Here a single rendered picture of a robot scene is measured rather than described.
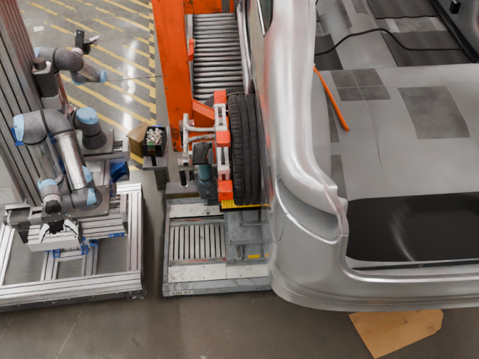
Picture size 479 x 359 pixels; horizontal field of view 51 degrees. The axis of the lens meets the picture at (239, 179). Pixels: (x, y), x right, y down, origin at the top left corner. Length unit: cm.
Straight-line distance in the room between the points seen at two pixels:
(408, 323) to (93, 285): 196
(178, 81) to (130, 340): 161
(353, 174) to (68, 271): 186
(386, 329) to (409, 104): 138
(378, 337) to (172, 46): 213
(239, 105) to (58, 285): 157
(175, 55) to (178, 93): 27
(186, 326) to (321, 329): 84
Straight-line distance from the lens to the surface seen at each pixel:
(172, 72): 309
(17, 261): 357
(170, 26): 294
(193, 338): 323
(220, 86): 453
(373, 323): 334
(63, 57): 287
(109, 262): 336
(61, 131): 245
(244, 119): 271
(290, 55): 213
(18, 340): 350
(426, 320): 345
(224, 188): 273
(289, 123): 191
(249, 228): 339
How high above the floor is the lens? 289
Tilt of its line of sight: 46 degrees down
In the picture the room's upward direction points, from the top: 1 degrees counter-clockwise
